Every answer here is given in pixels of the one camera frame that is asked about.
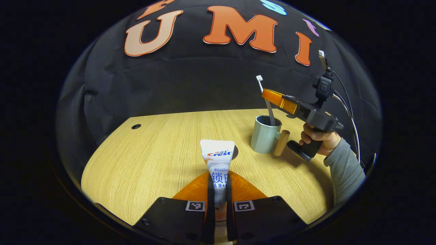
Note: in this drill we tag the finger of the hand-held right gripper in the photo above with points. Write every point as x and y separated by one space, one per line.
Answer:
277 99

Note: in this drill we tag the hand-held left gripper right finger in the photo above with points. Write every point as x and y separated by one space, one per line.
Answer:
269 217

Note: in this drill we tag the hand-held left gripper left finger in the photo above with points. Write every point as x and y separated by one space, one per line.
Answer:
167 221

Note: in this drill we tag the white toothbrush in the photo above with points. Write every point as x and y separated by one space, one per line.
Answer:
260 83

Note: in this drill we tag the dark round coaster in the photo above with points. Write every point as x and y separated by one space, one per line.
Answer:
235 153

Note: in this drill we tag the white toothpaste tube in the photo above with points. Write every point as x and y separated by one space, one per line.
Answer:
218 153

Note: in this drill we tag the wooden desktop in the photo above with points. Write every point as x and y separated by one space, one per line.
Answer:
153 160

